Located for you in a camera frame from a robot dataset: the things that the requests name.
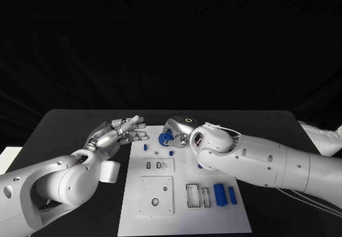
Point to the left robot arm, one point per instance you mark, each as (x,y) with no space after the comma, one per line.
(54,181)

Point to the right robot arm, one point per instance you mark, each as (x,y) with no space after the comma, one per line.
(256,163)

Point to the blue gear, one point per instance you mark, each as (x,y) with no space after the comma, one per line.
(164,138)

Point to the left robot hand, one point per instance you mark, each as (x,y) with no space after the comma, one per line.
(107,138)

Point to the white panel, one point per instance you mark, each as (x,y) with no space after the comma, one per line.
(9,159)

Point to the white task board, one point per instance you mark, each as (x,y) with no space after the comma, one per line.
(184,218)

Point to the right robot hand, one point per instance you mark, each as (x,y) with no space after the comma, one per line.
(183,124)

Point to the white padded cover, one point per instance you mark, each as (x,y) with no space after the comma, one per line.
(325,138)

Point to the thin blue cylinder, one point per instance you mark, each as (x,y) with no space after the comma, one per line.
(233,195)

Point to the thick blue cylinder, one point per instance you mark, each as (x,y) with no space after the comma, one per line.
(220,194)

